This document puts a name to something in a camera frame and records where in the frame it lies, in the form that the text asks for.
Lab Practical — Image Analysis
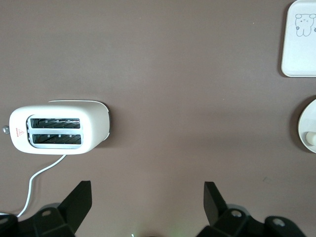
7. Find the cream rabbit print tray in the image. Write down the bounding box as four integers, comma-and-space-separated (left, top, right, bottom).
281, 0, 316, 78

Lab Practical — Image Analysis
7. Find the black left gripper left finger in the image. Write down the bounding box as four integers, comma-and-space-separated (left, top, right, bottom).
17, 181, 93, 237

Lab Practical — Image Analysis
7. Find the white toaster power cable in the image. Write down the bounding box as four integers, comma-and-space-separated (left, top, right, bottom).
16, 154, 68, 218

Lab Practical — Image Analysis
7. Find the pale steamed bun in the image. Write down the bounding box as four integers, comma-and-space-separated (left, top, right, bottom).
305, 131, 316, 147

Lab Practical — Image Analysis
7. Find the white two-slot toaster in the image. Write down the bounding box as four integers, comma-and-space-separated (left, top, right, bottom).
1, 100, 111, 156

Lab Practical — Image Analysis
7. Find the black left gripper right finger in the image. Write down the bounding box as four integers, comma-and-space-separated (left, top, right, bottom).
203, 182, 307, 237

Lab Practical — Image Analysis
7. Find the brown table cover mat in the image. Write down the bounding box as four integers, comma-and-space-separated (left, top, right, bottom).
0, 0, 316, 237

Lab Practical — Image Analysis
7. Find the cream round plate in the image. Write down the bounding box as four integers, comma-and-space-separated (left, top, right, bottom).
297, 99, 316, 155

